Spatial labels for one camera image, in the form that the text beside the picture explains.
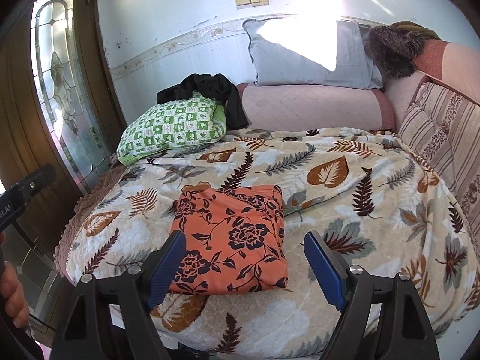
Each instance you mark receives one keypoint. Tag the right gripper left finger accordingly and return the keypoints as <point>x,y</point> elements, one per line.
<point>110,318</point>

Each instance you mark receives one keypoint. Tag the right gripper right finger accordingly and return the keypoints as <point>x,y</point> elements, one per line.
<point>380,317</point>

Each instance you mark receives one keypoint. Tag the orange black floral garment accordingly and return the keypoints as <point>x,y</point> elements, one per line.
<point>234,240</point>

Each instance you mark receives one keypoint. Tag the person's left hand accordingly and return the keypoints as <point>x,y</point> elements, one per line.
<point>13,291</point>

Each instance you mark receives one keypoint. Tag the wooden door with glass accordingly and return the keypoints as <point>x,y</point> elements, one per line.
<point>58,107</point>

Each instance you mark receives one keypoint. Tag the beige leaf print blanket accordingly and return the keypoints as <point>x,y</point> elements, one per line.
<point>370,197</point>

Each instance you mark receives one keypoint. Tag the green white patterned pillow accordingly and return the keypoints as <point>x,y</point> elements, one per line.
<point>174,125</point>

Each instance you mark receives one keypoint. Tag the striped beige floral pillow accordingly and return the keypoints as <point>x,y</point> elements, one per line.
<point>442,127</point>

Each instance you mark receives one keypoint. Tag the black garment on pillow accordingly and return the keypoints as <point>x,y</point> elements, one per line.
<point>217,87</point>

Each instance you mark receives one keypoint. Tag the pink quilted headboard cushion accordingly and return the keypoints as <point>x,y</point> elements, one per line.
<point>306,107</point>

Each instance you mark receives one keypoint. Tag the dark furry cushion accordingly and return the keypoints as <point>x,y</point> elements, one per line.
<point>394,47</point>

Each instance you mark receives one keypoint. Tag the light grey pillow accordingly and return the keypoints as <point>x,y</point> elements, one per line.
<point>295,51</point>

